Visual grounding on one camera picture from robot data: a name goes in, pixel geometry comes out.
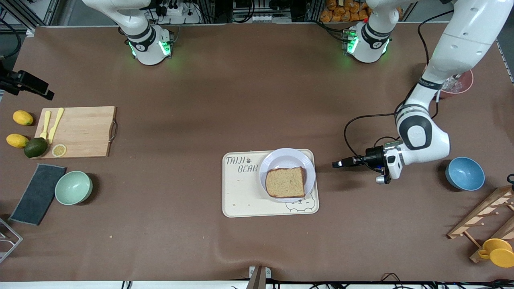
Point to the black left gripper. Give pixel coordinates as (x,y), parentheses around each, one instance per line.
(373,156)

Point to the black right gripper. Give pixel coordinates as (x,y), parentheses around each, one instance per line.
(25,82)

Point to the white round plate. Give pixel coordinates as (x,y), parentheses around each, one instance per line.
(285,158)

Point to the plain brown bread slice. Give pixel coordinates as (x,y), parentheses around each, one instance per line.
(286,182)

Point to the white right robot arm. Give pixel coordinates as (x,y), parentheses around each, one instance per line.
(146,44)

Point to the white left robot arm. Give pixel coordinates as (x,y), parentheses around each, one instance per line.
(421,138)

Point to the whole yellow lemon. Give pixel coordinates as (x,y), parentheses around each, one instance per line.
(17,141)
(23,117)

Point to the yellow plastic fork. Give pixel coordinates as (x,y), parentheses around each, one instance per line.
(46,126)

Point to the yellow plastic knife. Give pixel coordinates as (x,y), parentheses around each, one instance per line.
(56,124)

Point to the dark green avocado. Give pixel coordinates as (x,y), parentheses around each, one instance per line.
(35,147)

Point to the wooden cutting board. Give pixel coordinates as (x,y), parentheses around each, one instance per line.
(84,132)

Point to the lemon slice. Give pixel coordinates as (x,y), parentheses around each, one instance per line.
(59,150)

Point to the light green bowl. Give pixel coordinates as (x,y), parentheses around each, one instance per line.
(73,188)

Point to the dark grey cloth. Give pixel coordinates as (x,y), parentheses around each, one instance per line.
(38,194)

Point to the cream bear print tray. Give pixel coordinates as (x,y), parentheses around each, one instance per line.
(241,192)

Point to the blue bowl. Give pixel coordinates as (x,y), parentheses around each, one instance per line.
(465,174)

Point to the clear ice cubes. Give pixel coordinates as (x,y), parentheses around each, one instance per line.
(453,84)

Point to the wooden drying rack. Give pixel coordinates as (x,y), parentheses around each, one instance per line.
(478,218)

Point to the pink bowl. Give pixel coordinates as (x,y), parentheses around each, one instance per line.
(468,82)

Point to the orange snack bag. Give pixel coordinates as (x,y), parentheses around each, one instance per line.
(345,10)

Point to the white power strip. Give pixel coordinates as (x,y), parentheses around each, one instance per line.
(176,14)

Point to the yellow cup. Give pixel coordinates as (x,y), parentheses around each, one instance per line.
(500,253)

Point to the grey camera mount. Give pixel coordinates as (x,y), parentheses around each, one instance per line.
(258,277)

